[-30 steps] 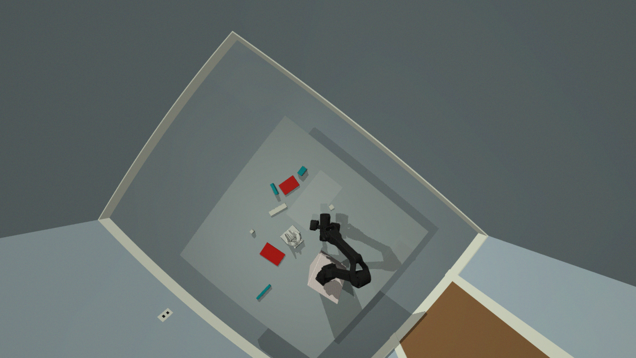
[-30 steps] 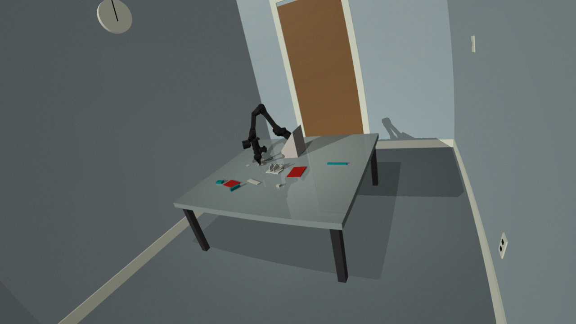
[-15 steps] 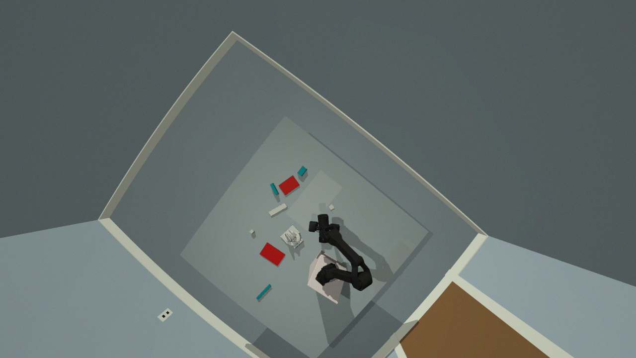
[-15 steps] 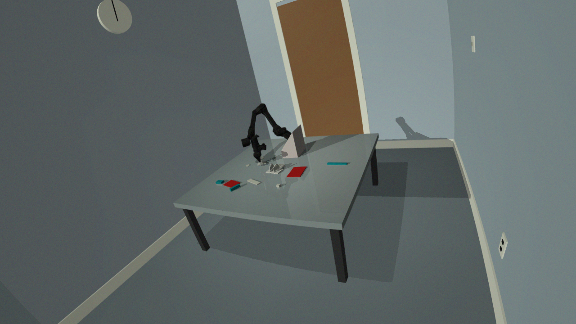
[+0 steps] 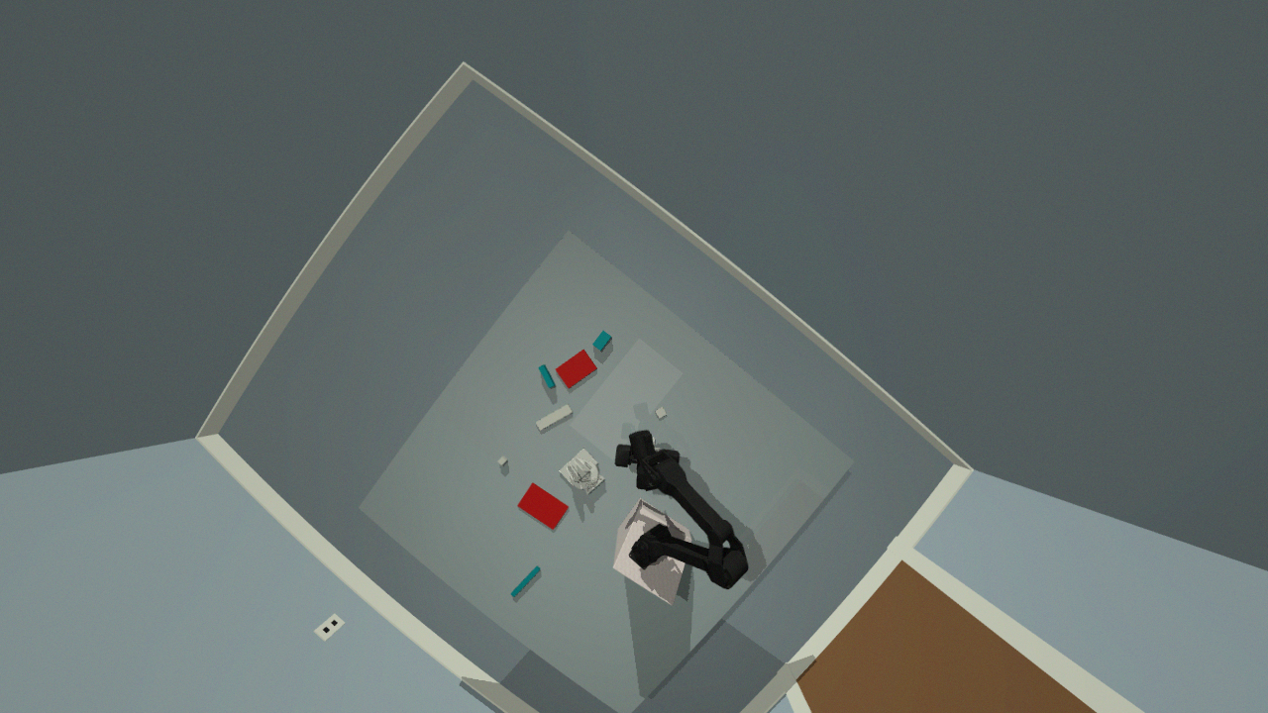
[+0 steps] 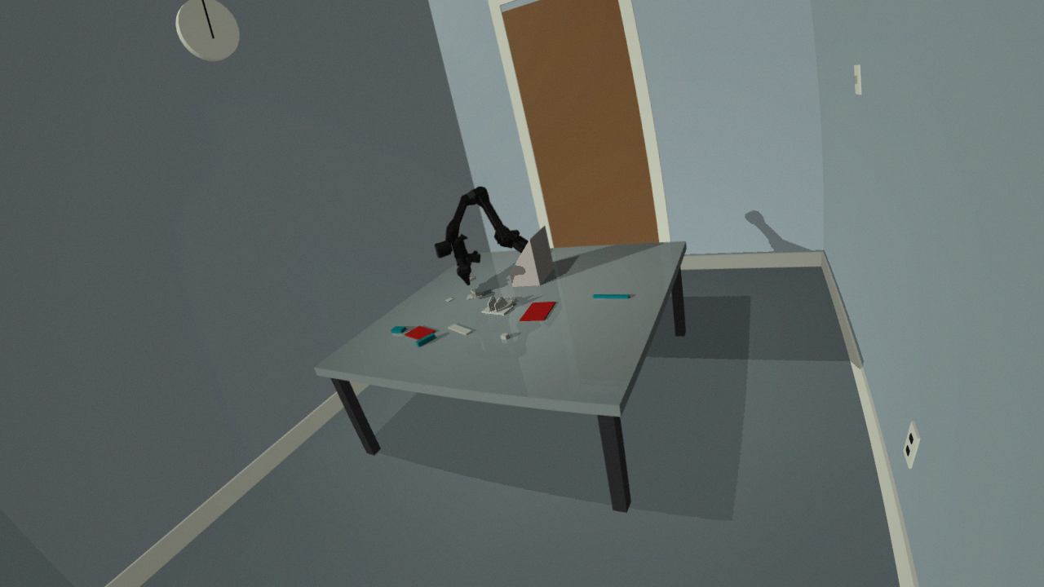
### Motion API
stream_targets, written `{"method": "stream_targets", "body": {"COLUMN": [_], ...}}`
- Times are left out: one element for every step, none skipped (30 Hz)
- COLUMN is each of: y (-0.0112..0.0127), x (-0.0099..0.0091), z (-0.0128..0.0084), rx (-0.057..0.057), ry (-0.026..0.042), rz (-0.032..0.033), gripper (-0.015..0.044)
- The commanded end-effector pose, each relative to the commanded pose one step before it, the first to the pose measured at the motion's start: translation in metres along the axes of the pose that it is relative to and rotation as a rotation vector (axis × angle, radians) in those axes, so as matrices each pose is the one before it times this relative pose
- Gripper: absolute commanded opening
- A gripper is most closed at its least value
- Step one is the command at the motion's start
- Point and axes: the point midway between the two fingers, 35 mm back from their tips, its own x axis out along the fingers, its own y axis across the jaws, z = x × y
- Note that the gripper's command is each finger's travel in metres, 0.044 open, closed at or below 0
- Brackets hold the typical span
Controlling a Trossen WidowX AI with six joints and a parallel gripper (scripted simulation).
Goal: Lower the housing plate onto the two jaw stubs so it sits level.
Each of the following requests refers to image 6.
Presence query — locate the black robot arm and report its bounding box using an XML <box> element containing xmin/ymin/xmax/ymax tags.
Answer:
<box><xmin>435</xmin><ymin>187</ymin><xmax>529</xmax><ymax>264</ymax></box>

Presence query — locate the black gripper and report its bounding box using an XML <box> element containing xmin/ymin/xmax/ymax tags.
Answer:
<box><xmin>454</xmin><ymin>249</ymin><xmax>471</xmax><ymax>285</ymax></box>

